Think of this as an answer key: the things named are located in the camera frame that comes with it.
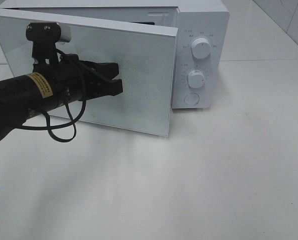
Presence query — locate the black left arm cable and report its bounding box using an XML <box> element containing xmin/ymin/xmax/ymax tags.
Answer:
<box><xmin>21</xmin><ymin>48</ymin><xmax>100</xmax><ymax>143</ymax></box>

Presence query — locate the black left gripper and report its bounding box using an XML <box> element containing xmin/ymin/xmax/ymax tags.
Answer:
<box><xmin>21</xmin><ymin>58</ymin><xmax>124</xmax><ymax>113</ymax></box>

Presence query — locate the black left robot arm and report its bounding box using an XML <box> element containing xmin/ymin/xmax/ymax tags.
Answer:
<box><xmin>0</xmin><ymin>55</ymin><xmax>123</xmax><ymax>143</ymax></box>

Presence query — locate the white microwave knob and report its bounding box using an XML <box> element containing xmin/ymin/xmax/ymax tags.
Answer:
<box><xmin>187</xmin><ymin>70</ymin><xmax>205</xmax><ymax>89</ymax></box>
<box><xmin>190</xmin><ymin>36</ymin><xmax>211</xmax><ymax>60</ymax></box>

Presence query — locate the white microwave door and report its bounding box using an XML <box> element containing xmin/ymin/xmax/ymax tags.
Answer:
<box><xmin>0</xmin><ymin>8</ymin><xmax>178</xmax><ymax>136</ymax></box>

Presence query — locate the white microwave oven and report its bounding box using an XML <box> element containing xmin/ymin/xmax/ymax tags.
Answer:
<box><xmin>0</xmin><ymin>0</ymin><xmax>230</xmax><ymax>109</ymax></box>

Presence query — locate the round microwave door button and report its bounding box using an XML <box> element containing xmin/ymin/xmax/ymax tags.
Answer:
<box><xmin>184</xmin><ymin>93</ymin><xmax>200</xmax><ymax>106</ymax></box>

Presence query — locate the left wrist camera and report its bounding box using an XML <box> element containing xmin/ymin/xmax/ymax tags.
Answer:
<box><xmin>25</xmin><ymin>22</ymin><xmax>72</xmax><ymax>66</ymax></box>

